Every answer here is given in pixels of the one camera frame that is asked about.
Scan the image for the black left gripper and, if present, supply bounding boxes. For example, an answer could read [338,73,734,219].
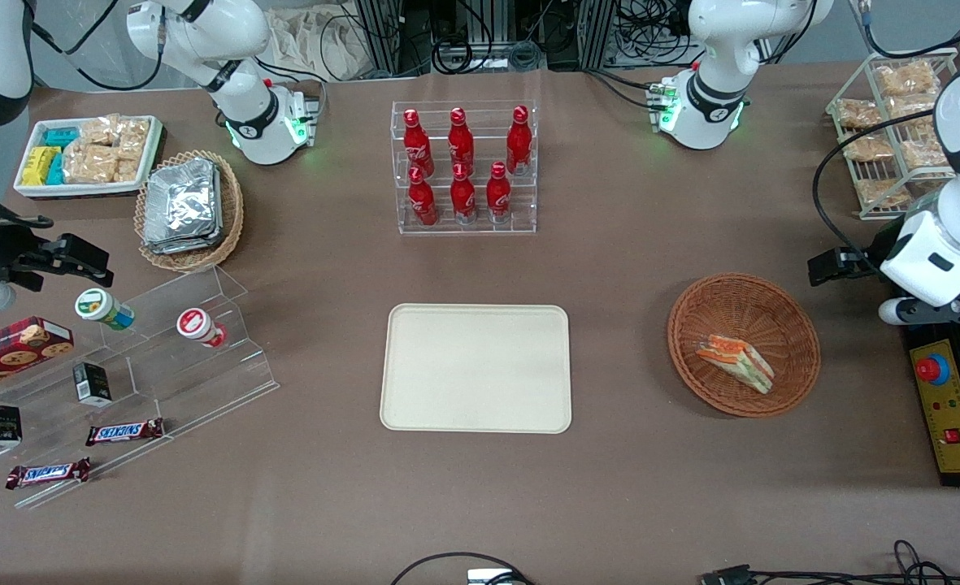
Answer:
[808,247,884,287]

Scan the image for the triangular layered sandwich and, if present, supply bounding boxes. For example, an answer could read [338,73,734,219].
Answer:
[696,334,776,396]

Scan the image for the white rectangular snack tray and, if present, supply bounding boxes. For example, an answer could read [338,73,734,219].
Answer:
[13,115,164,199]

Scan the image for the brown round wicker basket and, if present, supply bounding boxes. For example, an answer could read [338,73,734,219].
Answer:
[667,272,822,419]

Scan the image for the light oval wicker basket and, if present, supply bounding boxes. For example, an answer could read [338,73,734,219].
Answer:
[133,149,245,274]

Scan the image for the beige rectangular tray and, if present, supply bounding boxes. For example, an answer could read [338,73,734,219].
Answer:
[379,303,573,435]

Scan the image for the green lid yogurt cup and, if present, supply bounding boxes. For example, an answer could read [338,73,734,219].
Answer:
[74,288,136,332]

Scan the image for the bagged fried snack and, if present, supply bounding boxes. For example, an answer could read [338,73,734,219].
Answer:
[898,136,953,172]
[835,98,884,130]
[887,94,942,124]
[854,178,912,209]
[873,60,941,99]
[841,132,896,163]

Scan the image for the clear bag rice crackers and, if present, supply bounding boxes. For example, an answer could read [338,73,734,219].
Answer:
[116,117,152,184]
[63,144,119,184]
[79,115,123,149]

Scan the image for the yellow snack packet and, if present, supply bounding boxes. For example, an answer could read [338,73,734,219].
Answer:
[21,145,63,187]

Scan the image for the silver foil pack stack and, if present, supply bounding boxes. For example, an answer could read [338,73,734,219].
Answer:
[142,158,225,256]

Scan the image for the red plaid cookie box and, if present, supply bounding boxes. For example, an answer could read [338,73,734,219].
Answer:
[0,316,75,397]

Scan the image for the small black carton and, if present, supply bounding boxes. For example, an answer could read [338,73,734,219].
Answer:
[72,362,114,408]
[0,403,24,450]

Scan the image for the red lid yogurt cup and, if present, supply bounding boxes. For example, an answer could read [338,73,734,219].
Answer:
[176,307,228,349]

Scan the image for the red emergency stop button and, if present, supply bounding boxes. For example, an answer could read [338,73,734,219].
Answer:
[914,354,952,387]

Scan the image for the clear acrylic step stand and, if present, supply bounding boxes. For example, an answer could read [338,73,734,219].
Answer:
[0,263,280,512]

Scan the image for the brown snickers bar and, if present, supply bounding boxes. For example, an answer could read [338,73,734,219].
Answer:
[85,418,166,448]
[5,457,92,491]

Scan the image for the black control box yellow panel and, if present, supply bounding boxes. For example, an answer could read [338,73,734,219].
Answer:
[870,213,960,489]

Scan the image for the beige cloth bag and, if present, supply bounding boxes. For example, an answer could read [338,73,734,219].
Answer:
[267,6,369,83]

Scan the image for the red cola bottle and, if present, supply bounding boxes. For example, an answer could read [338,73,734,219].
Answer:
[407,166,439,228]
[506,105,533,176]
[448,106,476,173]
[450,162,478,225]
[402,109,435,179]
[485,160,513,225]

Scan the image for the clear acrylic bottle rack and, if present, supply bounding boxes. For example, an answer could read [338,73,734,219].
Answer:
[389,99,540,237]

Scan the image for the white wire rack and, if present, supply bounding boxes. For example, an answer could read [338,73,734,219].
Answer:
[824,47,960,221]

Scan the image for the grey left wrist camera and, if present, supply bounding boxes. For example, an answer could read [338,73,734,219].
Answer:
[879,297,937,327]

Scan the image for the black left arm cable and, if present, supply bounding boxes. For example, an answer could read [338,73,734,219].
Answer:
[811,108,957,273]

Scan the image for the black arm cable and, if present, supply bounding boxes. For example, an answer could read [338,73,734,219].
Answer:
[31,0,165,92]
[811,108,957,273]

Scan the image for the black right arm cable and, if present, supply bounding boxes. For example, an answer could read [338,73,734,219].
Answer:
[31,0,165,92]

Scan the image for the black tangled cable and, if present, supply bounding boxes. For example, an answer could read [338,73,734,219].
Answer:
[893,539,960,585]

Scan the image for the black connector with cable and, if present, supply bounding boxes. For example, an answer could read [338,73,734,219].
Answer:
[700,564,960,585]

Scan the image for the aluminium frame post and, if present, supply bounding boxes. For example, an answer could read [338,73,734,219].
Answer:
[576,0,620,72]
[354,0,405,79]

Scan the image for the black cable bundle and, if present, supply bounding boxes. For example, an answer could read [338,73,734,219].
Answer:
[427,0,547,76]

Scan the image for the black looped cable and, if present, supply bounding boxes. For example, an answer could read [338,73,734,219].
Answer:
[389,552,534,585]

